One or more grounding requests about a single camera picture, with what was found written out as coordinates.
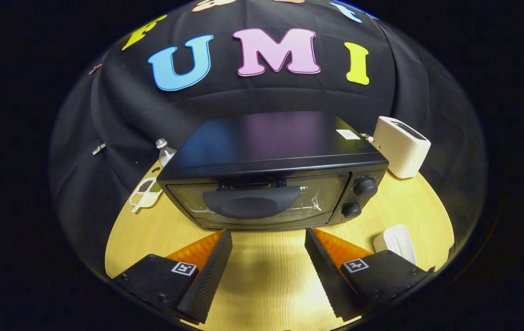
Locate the black backdrop cloth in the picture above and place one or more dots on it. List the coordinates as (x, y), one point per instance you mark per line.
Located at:
(105, 115)

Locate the black toaster oven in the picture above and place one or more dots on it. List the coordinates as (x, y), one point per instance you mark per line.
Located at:
(266, 138)

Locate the white rectangular dish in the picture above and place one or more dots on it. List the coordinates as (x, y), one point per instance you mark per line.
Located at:
(397, 241)

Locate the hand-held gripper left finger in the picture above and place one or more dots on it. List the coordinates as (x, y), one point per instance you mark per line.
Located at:
(206, 280)

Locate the white toaster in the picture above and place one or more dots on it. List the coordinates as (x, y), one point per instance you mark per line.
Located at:
(400, 147)

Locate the small clear bottle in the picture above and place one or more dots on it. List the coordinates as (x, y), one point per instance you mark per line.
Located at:
(165, 154)

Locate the silver cloth clip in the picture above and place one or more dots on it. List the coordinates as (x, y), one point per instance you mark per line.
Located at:
(99, 149)

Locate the divided white spice dish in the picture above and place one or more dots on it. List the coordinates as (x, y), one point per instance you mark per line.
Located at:
(144, 193)

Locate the copper cloth clip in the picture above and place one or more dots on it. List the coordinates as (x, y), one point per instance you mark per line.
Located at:
(95, 69)

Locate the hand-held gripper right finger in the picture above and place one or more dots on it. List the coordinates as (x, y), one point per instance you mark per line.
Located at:
(326, 273)

